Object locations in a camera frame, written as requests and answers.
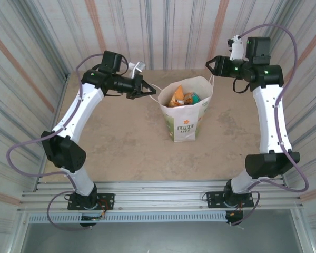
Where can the green snack bag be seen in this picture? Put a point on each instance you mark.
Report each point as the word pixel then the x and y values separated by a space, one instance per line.
pixel 195 98

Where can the yellow chips snack bag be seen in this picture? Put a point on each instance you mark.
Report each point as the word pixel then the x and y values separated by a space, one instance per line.
pixel 177 96

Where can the white paper bag green print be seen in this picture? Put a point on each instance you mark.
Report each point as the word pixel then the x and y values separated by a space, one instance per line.
pixel 184 124

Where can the grey metal sheet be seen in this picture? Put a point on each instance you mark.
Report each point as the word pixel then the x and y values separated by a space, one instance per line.
pixel 158 237

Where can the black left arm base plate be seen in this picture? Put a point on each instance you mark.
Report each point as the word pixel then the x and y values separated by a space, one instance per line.
pixel 108 200

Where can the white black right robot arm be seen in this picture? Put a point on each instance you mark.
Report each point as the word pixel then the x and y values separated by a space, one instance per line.
pixel 271 118

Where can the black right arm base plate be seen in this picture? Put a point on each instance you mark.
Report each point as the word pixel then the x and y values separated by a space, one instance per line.
pixel 213 200

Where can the aluminium mounting rail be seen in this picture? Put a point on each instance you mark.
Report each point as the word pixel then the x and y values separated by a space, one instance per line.
pixel 158 195

